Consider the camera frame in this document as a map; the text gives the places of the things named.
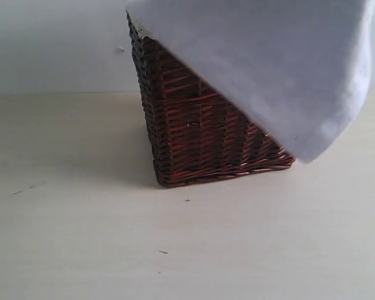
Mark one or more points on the dark brown wicker basket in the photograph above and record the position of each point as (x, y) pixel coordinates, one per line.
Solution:
(196, 136)

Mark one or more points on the white t-shirt red lettering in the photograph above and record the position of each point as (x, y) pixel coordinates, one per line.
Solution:
(301, 70)

